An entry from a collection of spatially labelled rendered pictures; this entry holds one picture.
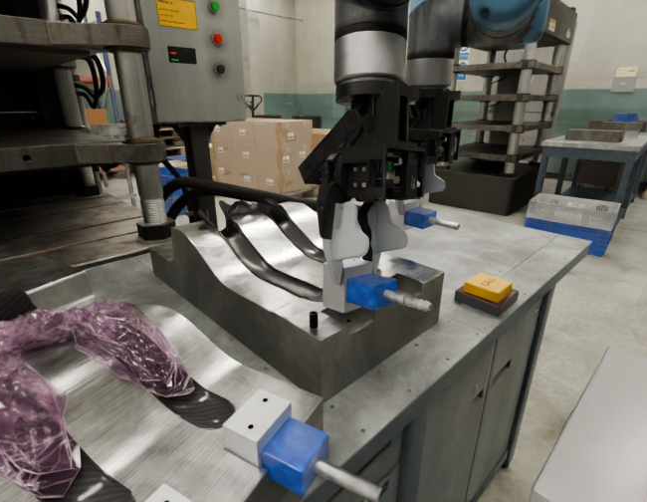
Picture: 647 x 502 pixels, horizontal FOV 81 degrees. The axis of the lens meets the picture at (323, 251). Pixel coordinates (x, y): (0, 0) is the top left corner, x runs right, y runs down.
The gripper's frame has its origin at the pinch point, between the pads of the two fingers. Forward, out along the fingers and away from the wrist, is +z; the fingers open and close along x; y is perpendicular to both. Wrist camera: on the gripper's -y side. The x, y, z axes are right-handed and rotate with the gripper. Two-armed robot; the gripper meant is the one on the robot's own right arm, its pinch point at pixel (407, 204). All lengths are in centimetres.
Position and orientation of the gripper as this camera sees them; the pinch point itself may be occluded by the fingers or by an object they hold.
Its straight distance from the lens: 74.0
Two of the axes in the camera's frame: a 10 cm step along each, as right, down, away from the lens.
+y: 6.9, 2.6, -6.7
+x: 7.2, -2.5, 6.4
